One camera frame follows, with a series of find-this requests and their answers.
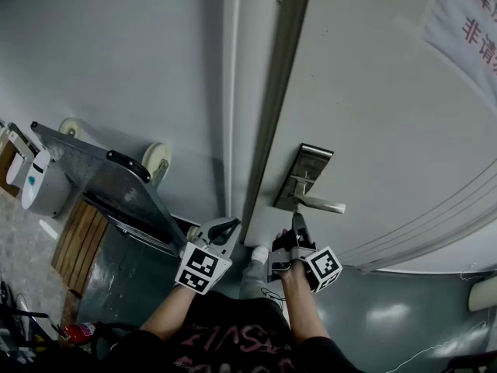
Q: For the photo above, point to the person's right forearm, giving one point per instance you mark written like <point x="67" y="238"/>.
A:
<point x="304" y="309"/>

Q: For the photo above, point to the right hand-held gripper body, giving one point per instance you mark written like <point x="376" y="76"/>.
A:
<point x="324" y="268"/>

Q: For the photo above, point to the white door with metal handle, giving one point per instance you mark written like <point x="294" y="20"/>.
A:
<point x="388" y="130"/>

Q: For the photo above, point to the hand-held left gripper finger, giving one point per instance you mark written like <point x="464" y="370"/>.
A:
<point x="235" y="239"/>
<point x="204" y="225"/>

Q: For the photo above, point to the person's left forearm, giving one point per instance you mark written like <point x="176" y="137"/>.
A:
<point x="169" y="313"/>

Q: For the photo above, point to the white cylindrical roll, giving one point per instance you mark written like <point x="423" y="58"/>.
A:
<point x="483" y="293"/>

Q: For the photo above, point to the small white toilet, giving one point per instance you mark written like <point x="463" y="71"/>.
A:
<point x="17" y="165"/>

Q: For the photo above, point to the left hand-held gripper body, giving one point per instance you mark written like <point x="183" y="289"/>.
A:
<point x="202" y="266"/>

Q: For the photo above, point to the large white toilet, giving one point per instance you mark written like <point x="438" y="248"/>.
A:
<point x="44" y="189"/>

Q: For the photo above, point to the person's grey trouser leg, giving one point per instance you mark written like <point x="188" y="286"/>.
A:
<point x="252" y="280"/>

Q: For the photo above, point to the person's right hand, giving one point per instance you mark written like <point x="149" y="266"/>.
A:
<point x="282" y="234"/>

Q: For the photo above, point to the grey metal platform trolley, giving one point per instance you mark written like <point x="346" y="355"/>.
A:
<point x="116" y="185"/>

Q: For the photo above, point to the person's black printed shirt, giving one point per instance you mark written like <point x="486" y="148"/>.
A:
<point x="233" y="336"/>

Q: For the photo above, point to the red fire extinguisher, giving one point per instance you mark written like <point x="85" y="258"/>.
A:
<point x="79" y="332"/>

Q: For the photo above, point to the person's white shoe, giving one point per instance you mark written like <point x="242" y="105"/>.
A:
<point x="260" y="253"/>

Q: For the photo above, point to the wooden plank ramp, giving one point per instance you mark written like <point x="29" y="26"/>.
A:
<point x="79" y="247"/>

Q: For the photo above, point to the white paper sign red print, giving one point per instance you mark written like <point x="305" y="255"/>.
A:
<point x="466" y="21"/>

